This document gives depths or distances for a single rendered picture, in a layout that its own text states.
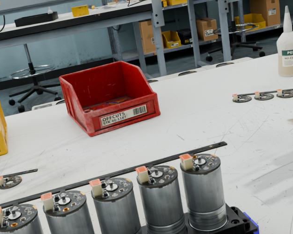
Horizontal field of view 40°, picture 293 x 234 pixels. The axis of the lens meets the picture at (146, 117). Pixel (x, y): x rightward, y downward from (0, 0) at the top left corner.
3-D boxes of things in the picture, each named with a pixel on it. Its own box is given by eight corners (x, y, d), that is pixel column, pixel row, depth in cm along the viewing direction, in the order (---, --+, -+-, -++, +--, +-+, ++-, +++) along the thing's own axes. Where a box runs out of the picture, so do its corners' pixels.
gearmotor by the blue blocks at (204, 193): (235, 235, 25) (227, 163, 24) (199, 247, 25) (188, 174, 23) (218, 215, 28) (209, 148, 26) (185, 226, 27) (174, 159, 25)
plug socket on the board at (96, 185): (107, 192, 23) (105, 182, 23) (93, 197, 23) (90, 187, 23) (105, 186, 24) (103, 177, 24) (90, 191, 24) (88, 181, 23)
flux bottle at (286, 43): (293, 77, 58) (290, 7, 55) (273, 75, 61) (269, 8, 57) (306, 71, 60) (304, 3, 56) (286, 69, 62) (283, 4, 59)
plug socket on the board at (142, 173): (153, 179, 24) (151, 169, 23) (139, 183, 23) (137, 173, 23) (149, 173, 24) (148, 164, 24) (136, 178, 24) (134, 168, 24)
